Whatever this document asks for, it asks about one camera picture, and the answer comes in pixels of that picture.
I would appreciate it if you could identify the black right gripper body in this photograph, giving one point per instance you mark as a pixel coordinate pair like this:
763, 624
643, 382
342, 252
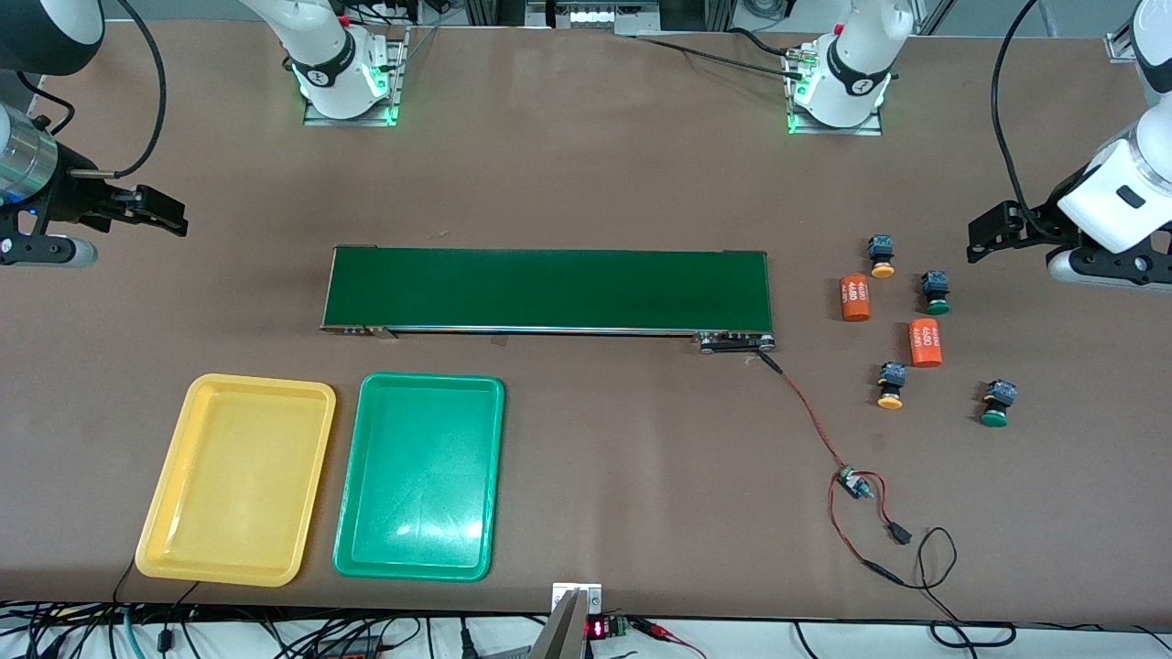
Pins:
66, 199

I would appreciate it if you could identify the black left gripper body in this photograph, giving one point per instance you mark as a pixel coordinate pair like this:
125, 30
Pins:
1042, 222

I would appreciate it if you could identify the green mushroom push button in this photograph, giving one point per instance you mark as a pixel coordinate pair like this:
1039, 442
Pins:
935, 286
998, 395

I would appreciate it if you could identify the yellow mushroom push button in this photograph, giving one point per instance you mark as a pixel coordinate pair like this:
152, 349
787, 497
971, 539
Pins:
881, 247
892, 377

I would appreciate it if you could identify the orange 4680 cylinder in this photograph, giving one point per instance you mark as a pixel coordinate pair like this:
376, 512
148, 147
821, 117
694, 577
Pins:
926, 343
855, 298

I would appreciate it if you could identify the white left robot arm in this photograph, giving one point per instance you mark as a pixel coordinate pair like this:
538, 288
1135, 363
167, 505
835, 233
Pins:
861, 64

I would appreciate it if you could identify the yellow plastic tray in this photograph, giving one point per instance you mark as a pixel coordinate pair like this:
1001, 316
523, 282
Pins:
233, 476

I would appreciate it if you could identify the small green controller board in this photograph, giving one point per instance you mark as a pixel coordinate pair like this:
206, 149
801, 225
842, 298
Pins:
851, 480

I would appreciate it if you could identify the green plastic tray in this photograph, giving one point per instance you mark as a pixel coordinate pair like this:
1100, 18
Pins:
417, 476

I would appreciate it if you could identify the green conveyor belt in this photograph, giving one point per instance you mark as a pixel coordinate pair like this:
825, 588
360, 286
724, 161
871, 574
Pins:
549, 288

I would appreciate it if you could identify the red clip lead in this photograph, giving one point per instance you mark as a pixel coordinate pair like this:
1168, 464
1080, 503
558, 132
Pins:
655, 628

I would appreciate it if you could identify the red LED display module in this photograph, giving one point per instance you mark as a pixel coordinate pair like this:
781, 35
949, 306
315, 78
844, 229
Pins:
600, 628

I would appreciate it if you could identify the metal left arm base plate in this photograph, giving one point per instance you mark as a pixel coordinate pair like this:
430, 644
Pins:
870, 131

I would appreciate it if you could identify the aluminium frame post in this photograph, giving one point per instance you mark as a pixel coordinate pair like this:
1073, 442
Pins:
1122, 48

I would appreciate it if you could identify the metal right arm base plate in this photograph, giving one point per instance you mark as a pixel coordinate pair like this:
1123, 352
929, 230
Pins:
399, 64

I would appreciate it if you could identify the aluminium frame with white box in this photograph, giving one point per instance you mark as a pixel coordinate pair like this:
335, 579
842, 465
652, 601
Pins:
591, 16

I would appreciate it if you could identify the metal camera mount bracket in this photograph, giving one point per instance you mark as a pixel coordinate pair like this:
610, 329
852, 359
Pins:
577, 595

